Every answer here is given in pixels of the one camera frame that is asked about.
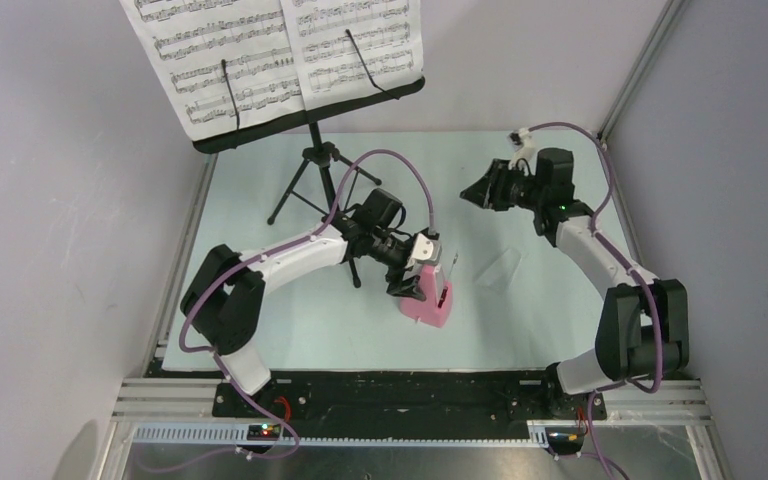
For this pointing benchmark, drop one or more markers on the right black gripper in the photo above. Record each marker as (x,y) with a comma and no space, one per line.
(488,189)

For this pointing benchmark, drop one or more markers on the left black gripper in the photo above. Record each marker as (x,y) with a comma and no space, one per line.
(398,287)

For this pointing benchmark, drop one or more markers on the pink metronome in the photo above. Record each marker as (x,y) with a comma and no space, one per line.
(436,306)

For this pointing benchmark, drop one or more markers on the clear plastic metronome cover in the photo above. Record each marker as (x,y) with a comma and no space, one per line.
(499,274)

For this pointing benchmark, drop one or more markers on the black perforated music stand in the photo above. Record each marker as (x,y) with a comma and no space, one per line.
(320,153)

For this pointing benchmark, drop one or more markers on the white sheet music page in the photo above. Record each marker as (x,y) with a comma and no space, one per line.
(224,65)
(347,50)

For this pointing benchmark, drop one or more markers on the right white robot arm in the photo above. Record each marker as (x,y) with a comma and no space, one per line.
(642,333)

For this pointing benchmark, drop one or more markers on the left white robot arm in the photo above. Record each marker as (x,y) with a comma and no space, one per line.
(224,299)

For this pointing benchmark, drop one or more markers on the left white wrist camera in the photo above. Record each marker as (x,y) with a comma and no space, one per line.
(424,251)

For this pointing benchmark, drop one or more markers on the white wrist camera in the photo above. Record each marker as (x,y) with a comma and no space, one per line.
(524,148)
(424,251)

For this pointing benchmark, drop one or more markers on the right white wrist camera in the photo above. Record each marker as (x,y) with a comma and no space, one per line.
(524,148)

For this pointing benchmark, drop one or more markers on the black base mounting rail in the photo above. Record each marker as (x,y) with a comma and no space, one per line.
(415,405)

